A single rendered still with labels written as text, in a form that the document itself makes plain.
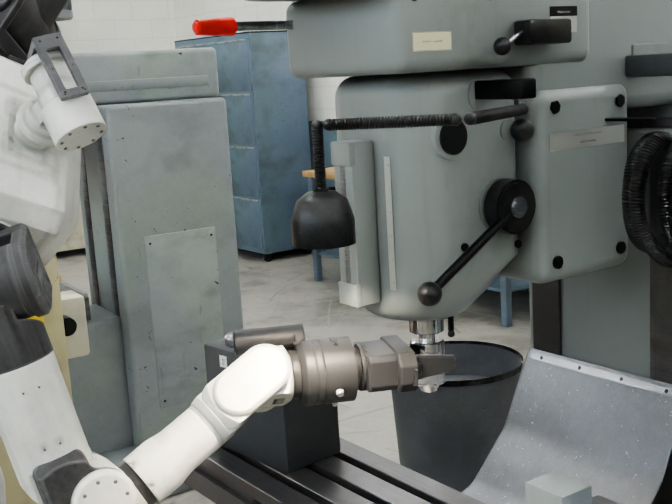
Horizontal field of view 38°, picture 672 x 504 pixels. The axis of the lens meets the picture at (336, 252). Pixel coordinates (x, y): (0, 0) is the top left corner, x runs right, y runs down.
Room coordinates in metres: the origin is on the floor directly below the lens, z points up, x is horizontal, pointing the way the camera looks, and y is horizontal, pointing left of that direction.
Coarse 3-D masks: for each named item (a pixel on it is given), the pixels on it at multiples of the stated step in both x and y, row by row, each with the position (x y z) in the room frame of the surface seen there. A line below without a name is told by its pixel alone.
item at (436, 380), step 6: (444, 348) 1.30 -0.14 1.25; (426, 354) 1.28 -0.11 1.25; (432, 354) 1.28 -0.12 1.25; (438, 354) 1.28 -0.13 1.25; (444, 354) 1.29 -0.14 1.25; (426, 378) 1.28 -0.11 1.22; (432, 378) 1.28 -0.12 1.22; (438, 378) 1.28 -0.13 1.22; (444, 378) 1.29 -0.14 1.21; (420, 384) 1.28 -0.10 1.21; (426, 384) 1.28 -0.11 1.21; (432, 384) 1.28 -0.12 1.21; (438, 384) 1.28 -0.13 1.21
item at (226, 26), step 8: (192, 24) 1.23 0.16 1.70; (200, 24) 1.22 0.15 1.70; (208, 24) 1.23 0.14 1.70; (216, 24) 1.23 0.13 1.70; (224, 24) 1.24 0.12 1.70; (232, 24) 1.25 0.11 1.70; (240, 24) 1.26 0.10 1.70; (248, 24) 1.27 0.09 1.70; (256, 24) 1.27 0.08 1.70; (264, 24) 1.28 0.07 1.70; (272, 24) 1.29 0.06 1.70; (280, 24) 1.29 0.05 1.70; (288, 24) 1.30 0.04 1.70; (200, 32) 1.23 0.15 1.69; (208, 32) 1.23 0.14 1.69; (216, 32) 1.24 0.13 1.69; (224, 32) 1.24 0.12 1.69; (232, 32) 1.25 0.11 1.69
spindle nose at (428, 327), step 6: (414, 324) 1.28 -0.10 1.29; (420, 324) 1.28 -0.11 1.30; (426, 324) 1.28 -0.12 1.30; (432, 324) 1.28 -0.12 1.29; (438, 324) 1.28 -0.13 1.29; (414, 330) 1.28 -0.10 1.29; (420, 330) 1.28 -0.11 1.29; (426, 330) 1.28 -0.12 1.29; (432, 330) 1.28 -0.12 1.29; (438, 330) 1.28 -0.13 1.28
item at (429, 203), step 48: (336, 96) 1.30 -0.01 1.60; (384, 96) 1.21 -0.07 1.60; (432, 96) 1.19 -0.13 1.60; (384, 144) 1.21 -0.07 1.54; (432, 144) 1.19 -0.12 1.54; (480, 144) 1.23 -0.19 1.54; (384, 192) 1.22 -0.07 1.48; (432, 192) 1.19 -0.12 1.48; (480, 192) 1.23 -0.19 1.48; (384, 240) 1.22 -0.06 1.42; (432, 240) 1.19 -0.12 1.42; (384, 288) 1.23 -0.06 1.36; (480, 288) 1.25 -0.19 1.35
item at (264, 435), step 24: (216, 360) 1.66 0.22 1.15; (288, 408) 1.54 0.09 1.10; (312, 408) 1.57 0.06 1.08; (336, 408) 1.60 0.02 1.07; (240, 432) 1.62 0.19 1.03; (264, 432) 1.57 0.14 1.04; (288, 432) 1.53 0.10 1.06; (312, 432) 1.57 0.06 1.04; (336, 432) 1.60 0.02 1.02; (264, 456) 1.57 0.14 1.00; (288, 456) 1.53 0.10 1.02; (312, 456) 1.56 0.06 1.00
